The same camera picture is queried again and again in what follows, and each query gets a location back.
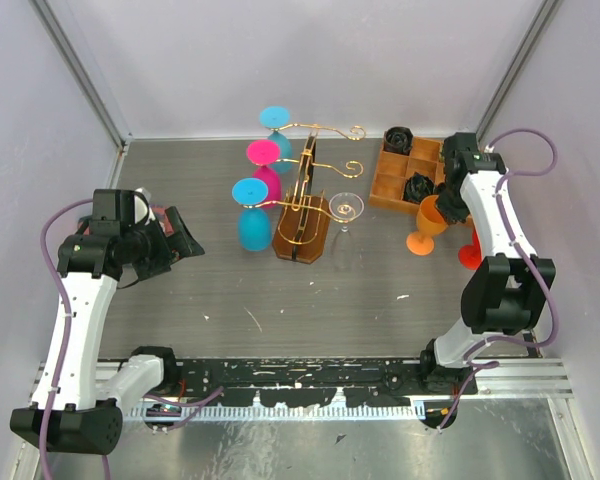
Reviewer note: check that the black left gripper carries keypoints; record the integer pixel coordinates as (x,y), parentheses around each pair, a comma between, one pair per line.
(183,243)

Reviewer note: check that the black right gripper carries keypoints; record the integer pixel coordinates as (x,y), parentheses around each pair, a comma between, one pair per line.
(452,214)

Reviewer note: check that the orange wine glass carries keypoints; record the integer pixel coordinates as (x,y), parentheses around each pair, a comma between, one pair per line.
(429,223)

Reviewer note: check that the red wine glass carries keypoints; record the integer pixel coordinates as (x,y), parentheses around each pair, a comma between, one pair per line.
(470,255)

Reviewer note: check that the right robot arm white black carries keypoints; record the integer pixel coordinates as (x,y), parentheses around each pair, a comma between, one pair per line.
(511,287)

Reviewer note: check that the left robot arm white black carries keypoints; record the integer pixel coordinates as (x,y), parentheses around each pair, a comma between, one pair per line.
(68,412)

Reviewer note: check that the front blue wine glass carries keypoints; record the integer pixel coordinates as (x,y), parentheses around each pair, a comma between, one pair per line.
(254,228)

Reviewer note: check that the blue wine glass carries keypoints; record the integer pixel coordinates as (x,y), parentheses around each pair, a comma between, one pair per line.
(254,228)
(274,118)

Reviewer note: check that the clear wine glass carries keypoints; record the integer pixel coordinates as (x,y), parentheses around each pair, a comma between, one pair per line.
(345,208)

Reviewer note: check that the pink wine glass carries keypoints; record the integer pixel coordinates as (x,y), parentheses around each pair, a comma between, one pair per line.
(264,153)

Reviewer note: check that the rear blue wine glass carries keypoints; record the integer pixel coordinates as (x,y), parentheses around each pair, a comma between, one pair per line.
(274,118)

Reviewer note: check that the dark rolled cloth front left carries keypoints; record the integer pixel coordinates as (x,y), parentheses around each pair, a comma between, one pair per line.
(417,188)

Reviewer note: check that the dark rolled cloth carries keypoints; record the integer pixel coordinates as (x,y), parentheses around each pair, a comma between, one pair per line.
(398,140)
(417,188)

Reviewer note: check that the colourful packet under left gripper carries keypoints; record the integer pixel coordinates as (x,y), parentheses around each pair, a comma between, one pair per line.
(160,215)

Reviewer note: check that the wooden compartment tray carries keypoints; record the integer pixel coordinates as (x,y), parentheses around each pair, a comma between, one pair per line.
(394,170)

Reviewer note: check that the dark rolled cloth rear left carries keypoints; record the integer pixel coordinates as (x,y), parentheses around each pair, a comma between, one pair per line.
(398,140)

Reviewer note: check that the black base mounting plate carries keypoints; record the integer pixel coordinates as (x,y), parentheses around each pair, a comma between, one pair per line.
(304,382)

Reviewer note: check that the gold wire glass rack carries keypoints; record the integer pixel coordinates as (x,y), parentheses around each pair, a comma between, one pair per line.
(302,228)

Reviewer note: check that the white slotted cable duct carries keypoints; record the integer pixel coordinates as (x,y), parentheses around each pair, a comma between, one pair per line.
(336,411)

